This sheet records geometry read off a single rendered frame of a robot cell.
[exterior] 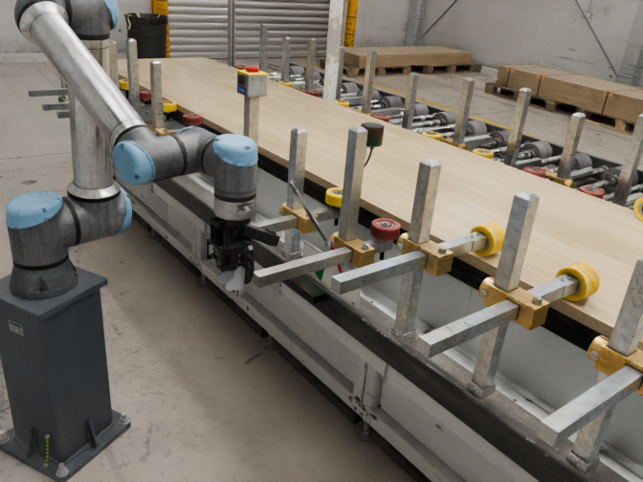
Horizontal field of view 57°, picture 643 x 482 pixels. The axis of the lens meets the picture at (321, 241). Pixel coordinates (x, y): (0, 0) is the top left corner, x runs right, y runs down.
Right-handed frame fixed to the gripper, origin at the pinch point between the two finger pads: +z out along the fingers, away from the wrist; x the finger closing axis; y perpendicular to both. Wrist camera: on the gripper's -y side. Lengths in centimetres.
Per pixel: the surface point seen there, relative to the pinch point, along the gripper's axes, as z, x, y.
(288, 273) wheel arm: -2.0, 1.5, -12.3
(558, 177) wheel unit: -4, -8, -142
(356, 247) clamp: -4.4, 1.8, -33.6
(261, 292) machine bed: 59, -81, -59
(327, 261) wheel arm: -2.3, 1.5, -24.5
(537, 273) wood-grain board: -7, 39, -59
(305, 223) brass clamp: -2.8, -20.0, -33.0
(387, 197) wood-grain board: -7, -16, -61
